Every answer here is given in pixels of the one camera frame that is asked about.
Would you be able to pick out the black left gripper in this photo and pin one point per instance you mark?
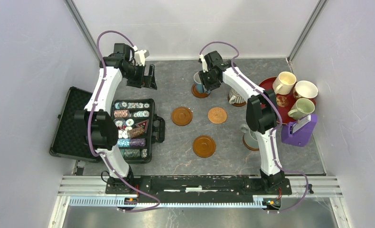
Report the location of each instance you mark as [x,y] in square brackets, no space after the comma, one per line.
[148,81]

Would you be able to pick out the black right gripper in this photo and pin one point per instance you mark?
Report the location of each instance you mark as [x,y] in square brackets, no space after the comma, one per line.
[206,85]

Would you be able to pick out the blue patterned mug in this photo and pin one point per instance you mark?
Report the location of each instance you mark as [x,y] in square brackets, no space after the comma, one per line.
[197,81]

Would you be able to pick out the grey ribbed mug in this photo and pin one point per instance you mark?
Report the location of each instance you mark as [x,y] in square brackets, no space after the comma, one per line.
[233,92]

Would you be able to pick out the brown wooden coaster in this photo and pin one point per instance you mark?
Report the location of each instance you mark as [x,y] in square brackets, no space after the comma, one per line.
[181,116]
[236,101]
[249,147]
[196,93]
[204,146]

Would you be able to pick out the woven light brown coaster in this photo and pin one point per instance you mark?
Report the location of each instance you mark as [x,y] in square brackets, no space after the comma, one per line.
[217,115]

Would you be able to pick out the cream mug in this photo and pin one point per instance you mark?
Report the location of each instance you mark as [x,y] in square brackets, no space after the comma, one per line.
[284,83]

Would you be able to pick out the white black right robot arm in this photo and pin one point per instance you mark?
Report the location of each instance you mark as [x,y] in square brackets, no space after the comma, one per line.
[262,116]

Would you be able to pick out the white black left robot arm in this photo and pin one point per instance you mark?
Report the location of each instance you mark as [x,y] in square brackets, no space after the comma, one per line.
[95,121]

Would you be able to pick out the brown wooden coaster back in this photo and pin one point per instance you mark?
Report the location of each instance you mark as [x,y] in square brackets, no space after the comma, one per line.
[196,93]

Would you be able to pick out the black poker chip case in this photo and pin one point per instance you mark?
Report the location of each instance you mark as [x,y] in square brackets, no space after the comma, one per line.
[139,127]

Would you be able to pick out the red round tray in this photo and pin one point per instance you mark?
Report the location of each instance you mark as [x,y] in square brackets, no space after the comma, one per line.
[284,102]

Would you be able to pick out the white red mug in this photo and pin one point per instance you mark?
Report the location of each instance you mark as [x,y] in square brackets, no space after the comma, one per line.
[305,89]

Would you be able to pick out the light green mug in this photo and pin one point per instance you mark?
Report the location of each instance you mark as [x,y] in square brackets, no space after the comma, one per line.
[301,108]

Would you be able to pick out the black foam-lined case lid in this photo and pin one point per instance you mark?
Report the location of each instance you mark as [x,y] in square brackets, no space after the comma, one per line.
[67,141]

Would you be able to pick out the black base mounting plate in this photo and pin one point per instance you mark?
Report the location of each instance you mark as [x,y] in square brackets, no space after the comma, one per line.
[200,185]

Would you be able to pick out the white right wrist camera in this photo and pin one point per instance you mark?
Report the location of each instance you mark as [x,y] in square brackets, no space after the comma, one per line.
[203,63]

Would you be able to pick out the aluminium frame rail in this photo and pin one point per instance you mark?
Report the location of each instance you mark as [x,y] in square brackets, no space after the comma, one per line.
[90,191]

